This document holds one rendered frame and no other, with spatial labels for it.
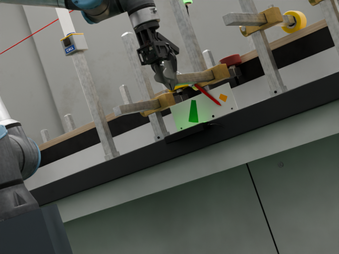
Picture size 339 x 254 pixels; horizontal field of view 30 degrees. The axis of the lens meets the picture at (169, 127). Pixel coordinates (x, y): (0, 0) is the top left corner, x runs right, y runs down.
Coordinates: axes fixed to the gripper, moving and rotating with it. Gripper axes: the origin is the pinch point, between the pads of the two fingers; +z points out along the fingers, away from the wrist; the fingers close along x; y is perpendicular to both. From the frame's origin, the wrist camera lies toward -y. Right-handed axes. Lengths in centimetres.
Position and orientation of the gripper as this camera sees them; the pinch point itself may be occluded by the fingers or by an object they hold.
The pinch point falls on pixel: (172, 86)
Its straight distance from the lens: 194.7
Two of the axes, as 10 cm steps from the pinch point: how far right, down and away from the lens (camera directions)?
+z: 3.3, 9.4, -0.7
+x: 7.7, -3.1, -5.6
